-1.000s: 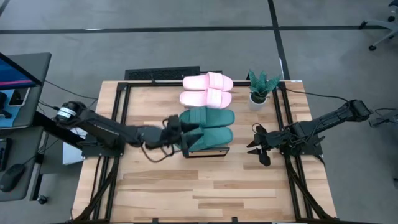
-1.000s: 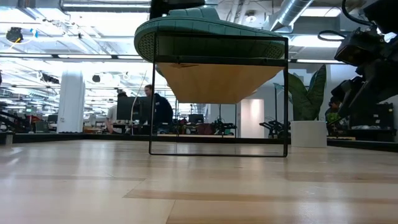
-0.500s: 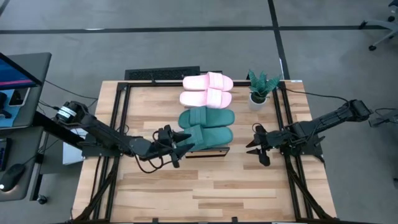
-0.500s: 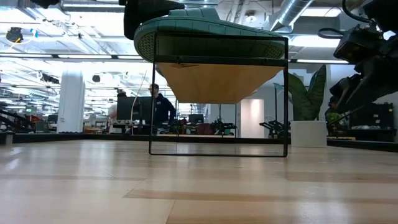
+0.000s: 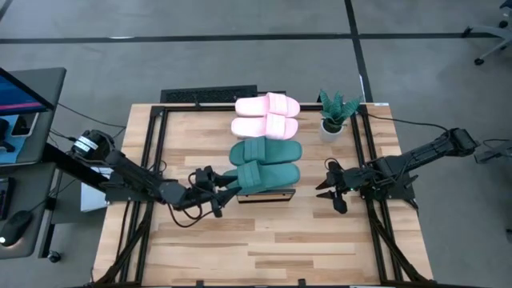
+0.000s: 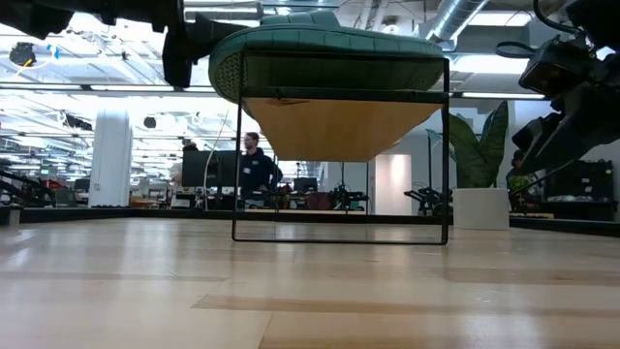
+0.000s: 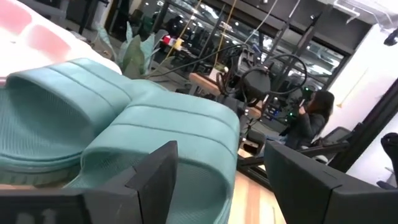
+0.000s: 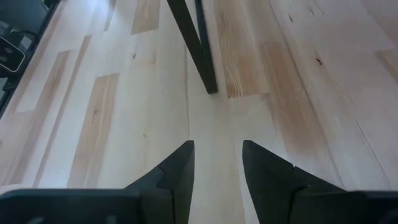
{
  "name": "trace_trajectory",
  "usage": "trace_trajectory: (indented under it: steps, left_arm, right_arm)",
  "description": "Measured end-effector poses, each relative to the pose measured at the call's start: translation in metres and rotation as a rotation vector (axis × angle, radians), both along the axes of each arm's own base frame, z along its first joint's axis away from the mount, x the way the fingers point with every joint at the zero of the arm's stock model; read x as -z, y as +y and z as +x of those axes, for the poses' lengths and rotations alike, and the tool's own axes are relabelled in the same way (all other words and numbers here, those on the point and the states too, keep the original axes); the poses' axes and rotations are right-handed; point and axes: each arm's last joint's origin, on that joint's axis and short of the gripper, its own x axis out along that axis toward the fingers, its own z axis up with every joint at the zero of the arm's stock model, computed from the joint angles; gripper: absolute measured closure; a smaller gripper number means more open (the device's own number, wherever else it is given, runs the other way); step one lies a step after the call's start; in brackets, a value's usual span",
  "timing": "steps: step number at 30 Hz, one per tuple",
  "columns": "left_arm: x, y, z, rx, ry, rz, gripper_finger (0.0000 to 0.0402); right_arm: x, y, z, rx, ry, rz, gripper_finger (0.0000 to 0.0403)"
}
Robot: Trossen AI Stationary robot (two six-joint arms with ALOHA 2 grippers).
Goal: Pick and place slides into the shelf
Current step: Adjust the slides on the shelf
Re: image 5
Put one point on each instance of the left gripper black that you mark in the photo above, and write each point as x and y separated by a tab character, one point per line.
202	196

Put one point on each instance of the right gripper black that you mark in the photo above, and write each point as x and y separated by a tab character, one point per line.
350	182

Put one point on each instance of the teal foam slide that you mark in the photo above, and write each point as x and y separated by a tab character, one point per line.
276	176
280	151

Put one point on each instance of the pink foam slide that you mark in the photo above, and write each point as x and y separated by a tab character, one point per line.
252	127
256	106

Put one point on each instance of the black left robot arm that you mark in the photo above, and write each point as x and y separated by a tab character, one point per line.
132	172

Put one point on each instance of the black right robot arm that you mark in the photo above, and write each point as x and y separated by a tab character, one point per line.
424	152

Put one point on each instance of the green plant in white pot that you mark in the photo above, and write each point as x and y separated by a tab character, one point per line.
336	112

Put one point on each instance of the white box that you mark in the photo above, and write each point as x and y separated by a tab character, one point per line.
90	200

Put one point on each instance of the black support beam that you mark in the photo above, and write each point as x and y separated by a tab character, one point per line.
68	164

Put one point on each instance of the black caster wheel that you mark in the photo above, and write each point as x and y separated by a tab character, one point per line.
54	256

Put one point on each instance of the grey desk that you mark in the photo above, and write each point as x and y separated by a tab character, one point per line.
28	192

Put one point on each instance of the smartphone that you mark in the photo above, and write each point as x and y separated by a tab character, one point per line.
24	125

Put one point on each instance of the black computer mouse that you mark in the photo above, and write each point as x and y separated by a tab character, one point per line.
16	226

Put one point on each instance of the black keyboard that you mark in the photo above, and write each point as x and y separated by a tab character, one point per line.
5	198

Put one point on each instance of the grey office chair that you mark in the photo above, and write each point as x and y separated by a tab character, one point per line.
486	30

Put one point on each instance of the desk computer monitor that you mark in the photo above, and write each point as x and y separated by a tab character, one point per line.
20	98

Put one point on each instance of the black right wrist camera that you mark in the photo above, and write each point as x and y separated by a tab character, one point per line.
334	169

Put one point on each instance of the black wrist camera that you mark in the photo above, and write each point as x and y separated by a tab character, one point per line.
334	169
205	175

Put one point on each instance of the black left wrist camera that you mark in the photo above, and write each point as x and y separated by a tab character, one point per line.
205	175

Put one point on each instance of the black frame wooden shelf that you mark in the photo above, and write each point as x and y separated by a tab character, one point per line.
266	197

